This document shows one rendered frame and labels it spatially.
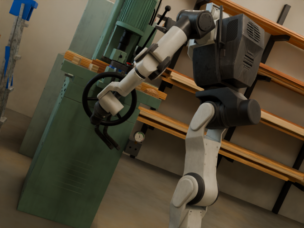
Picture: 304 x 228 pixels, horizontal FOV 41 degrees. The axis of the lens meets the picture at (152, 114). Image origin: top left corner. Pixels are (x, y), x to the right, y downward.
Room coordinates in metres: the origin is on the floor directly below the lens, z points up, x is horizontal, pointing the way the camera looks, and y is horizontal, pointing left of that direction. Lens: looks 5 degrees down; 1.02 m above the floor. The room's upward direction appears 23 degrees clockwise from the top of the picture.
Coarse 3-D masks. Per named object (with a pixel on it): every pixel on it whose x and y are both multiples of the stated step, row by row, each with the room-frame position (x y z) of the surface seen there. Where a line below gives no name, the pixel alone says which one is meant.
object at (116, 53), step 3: (114, 48) 2.48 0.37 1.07; (114, 51) 2.42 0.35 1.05; (117, 51) 2.40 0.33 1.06; (120, 51) 2.40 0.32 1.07; (111, 54) 2.50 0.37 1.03; (114, 54) 2.40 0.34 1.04; (117, 54) 2.40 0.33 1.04; (120, 54) 2.41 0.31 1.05; (123, 54) 2.41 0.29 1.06; (126, 54) 2.41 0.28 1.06; (111, 57) 2.44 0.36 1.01; (114, 57) 2.40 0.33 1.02; (117, 57) 2.40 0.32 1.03; (123, 57) 2.41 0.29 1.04; (117, 60) 2.40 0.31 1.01; (120, 60) 2.41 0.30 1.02; (123, 60) 2.41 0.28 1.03
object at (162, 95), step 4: (68, 52) 2.37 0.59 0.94; (64, 56) 2.37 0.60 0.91; (68, 56) 2.37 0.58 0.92; (72, 56) 2.38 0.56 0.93; (84, 60) 2.40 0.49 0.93; (80, 64) 2.39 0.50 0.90; (84, 64) 2.40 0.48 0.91; (88, 64) 2.41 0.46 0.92; (144, 88) 2.50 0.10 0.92; (148, 88) 2.51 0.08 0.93; (152, 88) 2.52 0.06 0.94; (160, 92) 2.53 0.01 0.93; (160, 96) 2.53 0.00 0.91; (164, 96) 2.54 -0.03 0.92
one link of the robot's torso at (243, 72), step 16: (240, 16) 1.84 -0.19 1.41; (224, 32) 1.87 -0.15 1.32; (240, 32) 1.82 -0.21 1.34; (256, 32) 1.91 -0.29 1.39; (192, 48) 1.94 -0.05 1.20; (208, 48) 1.88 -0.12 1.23; (224, 48) 1.85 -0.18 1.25; (240, 48) 1.81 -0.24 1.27; (256, 48) 1.90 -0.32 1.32; (208, 64) 1.87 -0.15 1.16; (224, 64) 1.82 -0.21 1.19; (240, 64) 1.82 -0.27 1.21; (256, 64) 1.92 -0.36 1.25; (208, 80) 1.87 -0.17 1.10; (224, 80) 1.84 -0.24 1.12; (240, 80) 1.84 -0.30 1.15
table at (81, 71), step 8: (64, 64) 2.22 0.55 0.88; (72, 64) 2.23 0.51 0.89; (72, 72) 2.24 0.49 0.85; (80, 72) 2.25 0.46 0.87; (88, 72) 2.26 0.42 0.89; (88, 80) 2.26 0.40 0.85; (128, 96) 2.33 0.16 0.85; (144, 96) 2.35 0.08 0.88; (152, 96) 2.36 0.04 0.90; (152, 104) 2.37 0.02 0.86
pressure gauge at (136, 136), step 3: (135, 132) 2.32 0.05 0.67; (138, 132) 2.30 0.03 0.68; (141, 132) 2.30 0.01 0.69; (135, 135) 2.30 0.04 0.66; (138, 135) 2.30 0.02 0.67; (141, 135) 2.30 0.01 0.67; (144, 135) 2.31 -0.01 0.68; (135, 138) 2.30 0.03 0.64; (138, 138) 2.30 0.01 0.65; (141, 138) 2.31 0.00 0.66; (144, 138) 2.31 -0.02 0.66; (135, 141) 2.32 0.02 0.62; (138, 141) 2.30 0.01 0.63; (141, 141) 2.31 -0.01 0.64
